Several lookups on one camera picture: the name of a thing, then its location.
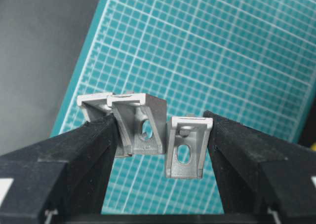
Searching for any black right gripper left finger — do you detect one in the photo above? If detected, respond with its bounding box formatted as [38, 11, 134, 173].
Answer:
[0, 115, 121, 224]

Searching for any green cutting mat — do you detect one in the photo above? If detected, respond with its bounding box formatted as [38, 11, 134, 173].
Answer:
[50, 0, 316, 215]

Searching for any grey corner bracket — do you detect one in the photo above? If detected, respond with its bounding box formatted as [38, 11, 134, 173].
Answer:
[165, 116, 213, 179]
[77, 92, 114, 122]
[107, 93, 167, 157]

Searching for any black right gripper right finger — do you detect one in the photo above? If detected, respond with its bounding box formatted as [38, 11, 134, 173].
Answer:
[203, 111, 316, 224]

